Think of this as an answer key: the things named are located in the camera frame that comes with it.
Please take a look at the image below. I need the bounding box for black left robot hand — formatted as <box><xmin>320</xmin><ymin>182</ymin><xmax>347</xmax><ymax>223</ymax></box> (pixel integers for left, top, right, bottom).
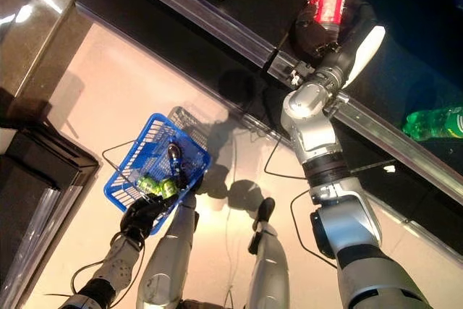
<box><xmin>119</xmin><ymin>192</ymin><xmax>180</xmax><ymax>241</ymax></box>

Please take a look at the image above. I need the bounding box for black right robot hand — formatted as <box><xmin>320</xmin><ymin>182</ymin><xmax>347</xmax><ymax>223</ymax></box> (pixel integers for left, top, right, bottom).
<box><xmin>292</xmin><ymin>0</ymin><xmax>386</xmax><ymax>89</ymax></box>

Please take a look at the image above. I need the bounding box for Pepsi bottle blue label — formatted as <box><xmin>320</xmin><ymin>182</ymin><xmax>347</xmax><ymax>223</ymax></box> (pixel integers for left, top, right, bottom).
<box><xmin>166</xmin><ymin>142</ymin><xmax>189</xmax><ymax>187</ymax></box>

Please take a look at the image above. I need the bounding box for blue plastic shopping basket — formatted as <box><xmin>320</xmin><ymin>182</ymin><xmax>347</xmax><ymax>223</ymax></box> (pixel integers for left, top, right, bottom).
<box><xmin>102</xmin><ymin>112</ymin><xmax>212</xmax><ymax>236</ymax></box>

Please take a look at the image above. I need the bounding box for silver left robot leg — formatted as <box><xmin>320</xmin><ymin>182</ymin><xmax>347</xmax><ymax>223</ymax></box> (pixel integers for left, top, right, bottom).
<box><xmin>136</xmin><ymin>192</ymin><xmax>200</xmax><ymax>309</ymax></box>

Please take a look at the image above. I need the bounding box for silver robot leg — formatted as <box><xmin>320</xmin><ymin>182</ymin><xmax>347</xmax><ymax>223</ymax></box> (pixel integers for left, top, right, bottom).
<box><xmin>136</xmin><ymin>192</ymin><xmax>200</xmax><ymax>309</ymax></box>
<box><xmin>245</xmin><ymin>197</ymin><xmax>290</xmax><ymax>309</ymax></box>

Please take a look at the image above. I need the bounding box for green Sprite bottle yellow cap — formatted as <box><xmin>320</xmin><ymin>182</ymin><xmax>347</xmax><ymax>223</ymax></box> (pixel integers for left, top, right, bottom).
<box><xmin>403</xmin><ymin>106</ymin><xmax>463</xmax><ymax>140</ymax></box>

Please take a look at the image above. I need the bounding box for dark display counter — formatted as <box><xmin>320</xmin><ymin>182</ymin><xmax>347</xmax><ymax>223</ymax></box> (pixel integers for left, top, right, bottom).
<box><xmin>0</xmin><ymin>127</ymin><xmax>101</xmax><ymax>309</ymax></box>

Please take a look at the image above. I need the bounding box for silver right robot leg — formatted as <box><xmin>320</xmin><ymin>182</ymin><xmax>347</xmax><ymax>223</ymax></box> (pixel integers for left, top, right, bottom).
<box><xmin>245</xmin><ymin>197</ymin><xmax>290</xmax><ymax>309</ymax></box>

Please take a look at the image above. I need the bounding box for dark glossy floor plinth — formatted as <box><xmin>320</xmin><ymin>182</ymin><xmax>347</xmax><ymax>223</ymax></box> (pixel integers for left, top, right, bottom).
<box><xmin>0</xmin><ymin>0</ymin><xmax>95</xmax><ymax>129</ymax></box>

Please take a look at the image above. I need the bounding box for thin white cable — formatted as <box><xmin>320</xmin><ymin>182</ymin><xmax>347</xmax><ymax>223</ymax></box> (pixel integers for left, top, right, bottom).
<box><xmin>223</xmin><ymin>207</ymin><xmax>237</xmax><ymax>299</ymax></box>

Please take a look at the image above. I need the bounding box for black cable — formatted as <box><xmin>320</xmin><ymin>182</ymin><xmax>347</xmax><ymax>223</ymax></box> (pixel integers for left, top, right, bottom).
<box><xmin>70</xmin><ymin>240</ymin><xmax>146</xmax><ymax>306</ymax></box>
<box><xmin>263</xmin><ymin>135</ymin><xmax>308</xmax><ymax>180</ymax></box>
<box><xmin>289</xmin><ymin>189</ymin><xmax>339</xmax><ymax>270</ymax></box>

